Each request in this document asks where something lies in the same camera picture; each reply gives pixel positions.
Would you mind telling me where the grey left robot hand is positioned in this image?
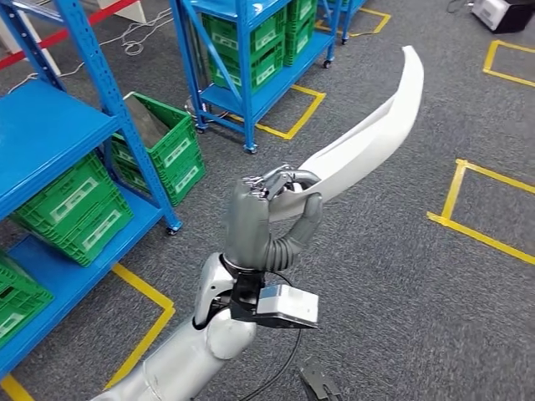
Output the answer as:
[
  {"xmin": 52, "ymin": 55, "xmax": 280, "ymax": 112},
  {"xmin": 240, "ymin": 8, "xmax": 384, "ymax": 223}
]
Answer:
[{"xmin": 224, "ymin": 164, "xmax": 323, "ymax": 273}]

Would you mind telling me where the white curved plastic part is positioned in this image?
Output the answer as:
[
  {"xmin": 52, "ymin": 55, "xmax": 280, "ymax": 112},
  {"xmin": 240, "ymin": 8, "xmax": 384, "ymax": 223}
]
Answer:
[{"xmin": 267, "ymin": 45, "xmax": 425, "ymax": 224}]

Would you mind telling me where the blue metal shelf rack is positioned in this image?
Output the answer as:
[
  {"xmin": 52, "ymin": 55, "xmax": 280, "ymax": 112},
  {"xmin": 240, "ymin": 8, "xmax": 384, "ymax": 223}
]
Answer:
[
  {"xmin": 169, "ymin": 0, "xmax": 369, "ymax": 155},
  {"xmin": 0, "ymin": 0, "xmax": 184, "ymax": 383}
]

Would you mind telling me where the green plastic crate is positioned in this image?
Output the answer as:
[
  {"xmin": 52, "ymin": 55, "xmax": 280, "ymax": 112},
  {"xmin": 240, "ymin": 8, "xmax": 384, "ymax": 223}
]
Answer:
[
  {"xmin": 284, "ymin": 0, "xmax": 319, "ymax": 68},
  {"xmin": 0, "ymin": 251, "xmax": 55, "ymax": 351},
  {"xmin": 201, "ymin": 5, "xmax": 288, "ymax": 94},
  {"xmin": 109, "ymin": 91, "xmax": 207, "ymax": 209},
  {"xmin": 10, "ymin": 152, "xmax": 136, "ymax": 268}
]

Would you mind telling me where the white desk side panel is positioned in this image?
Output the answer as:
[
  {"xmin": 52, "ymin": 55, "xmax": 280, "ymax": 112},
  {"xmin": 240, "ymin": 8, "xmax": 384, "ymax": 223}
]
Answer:
[
  {"xmin": 0, "ymin": 19, "xmax": 61, "ymax": 77},
  {"xmin": 97, "ymin": 0, "xmax": 147, "ymax": 24}
]

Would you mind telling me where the yellow floor tape outline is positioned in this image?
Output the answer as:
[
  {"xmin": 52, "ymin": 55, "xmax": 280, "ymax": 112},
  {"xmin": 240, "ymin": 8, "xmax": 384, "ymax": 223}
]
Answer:
[
  {"xmin": 426, "ymin": 159, "xmax": 535, "ymax": 266},
  {"xmin": 483, "ymin": 39, "xmax": 535, "ymax": 89}
]

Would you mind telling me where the red barrier belt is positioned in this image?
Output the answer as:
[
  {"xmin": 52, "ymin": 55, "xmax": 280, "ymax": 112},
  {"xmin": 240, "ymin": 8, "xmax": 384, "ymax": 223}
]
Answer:
[{"xmin": 0, "ymin": 0, "xmax": 139, "ymax": 71}]

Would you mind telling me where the white and black case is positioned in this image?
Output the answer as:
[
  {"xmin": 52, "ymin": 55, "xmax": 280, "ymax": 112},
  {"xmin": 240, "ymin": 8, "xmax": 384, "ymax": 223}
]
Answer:
[{"xmin": 472, "ymin": 0, "xmax": 535, "ymax": 34}]

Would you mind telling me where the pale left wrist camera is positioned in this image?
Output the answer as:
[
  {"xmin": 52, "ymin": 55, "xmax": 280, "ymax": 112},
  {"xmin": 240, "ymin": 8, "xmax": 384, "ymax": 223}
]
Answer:
[{"xmin": 230, "ymin": 272, "xmax": 319, "ymax": 331}]

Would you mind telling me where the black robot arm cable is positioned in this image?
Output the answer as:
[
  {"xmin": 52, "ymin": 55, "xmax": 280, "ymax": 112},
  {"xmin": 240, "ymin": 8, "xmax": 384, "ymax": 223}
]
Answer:
[{"xmin": 240, "ymin": 271, "xmax": 303, "ymax": 401}]

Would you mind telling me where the black robot bracket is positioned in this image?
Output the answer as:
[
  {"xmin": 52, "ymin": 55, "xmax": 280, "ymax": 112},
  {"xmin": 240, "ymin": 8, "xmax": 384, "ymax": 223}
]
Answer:
[{"xmin": 298, "ymin": 359, "xmax": 345, "ymax": 401}]

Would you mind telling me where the white floor cable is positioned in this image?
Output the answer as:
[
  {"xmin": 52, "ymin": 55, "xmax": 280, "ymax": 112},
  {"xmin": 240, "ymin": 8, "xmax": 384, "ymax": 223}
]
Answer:
[{"xmin": 8, "ymin": 8, "xmax": 174, "ymax": 95}]

